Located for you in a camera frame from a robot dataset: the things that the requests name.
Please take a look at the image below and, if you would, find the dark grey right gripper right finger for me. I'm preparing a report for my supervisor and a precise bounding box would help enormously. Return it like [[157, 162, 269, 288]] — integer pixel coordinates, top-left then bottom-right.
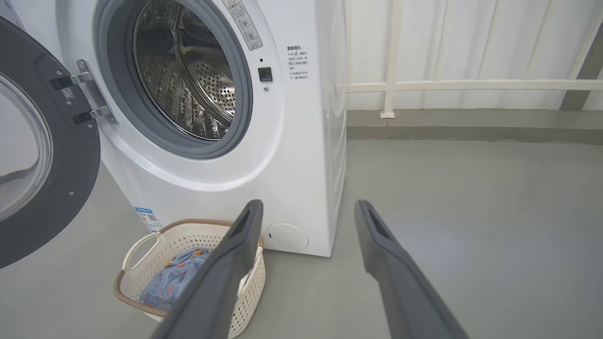
[[354, 200, 469, 339]]

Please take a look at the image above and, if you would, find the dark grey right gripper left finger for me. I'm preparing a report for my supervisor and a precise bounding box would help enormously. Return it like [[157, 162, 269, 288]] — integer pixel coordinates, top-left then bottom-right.
[[151, 199, 264, 339]]

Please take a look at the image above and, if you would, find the blue patterned garment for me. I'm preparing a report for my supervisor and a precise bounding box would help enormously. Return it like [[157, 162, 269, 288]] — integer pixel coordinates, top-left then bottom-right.
[[140, 248, 210, 311]]

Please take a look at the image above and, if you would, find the dark round washer door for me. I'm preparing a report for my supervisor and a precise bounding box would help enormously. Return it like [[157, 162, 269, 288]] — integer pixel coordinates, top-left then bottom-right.
[[0, 16, 101, 270]]

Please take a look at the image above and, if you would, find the white front-load washing machine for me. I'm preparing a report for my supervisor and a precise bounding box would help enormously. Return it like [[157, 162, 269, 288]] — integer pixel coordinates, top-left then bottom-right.
[[9, 0, 348, 258]]

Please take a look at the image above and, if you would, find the cream perforated laundry basket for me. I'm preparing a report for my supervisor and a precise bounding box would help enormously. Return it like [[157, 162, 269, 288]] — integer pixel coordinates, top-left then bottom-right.
[[113, 218, 266, 339]]

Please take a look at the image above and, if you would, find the round white filter cover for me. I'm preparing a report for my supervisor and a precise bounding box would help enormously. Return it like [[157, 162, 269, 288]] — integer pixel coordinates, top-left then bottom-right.
[[267, 223, 310, 252]]

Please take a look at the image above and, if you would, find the blue energy label sticker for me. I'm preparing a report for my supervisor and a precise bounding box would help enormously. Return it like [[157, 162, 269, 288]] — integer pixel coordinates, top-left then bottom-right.
[[134, 206, 163, 233]]

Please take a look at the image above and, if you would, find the white metal railing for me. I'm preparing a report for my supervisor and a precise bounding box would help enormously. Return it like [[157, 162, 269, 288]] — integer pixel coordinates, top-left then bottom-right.
[[337, 0, 603, 119]]

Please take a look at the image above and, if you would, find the printed text label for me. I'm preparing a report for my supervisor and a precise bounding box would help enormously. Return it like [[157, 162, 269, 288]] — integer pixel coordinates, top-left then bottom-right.
[[286, 45, 310, 80]]

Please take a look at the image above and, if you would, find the grey warning sticker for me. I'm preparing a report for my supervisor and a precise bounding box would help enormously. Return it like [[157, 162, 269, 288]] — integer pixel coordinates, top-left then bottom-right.
[[222, 0, 263, 51]]

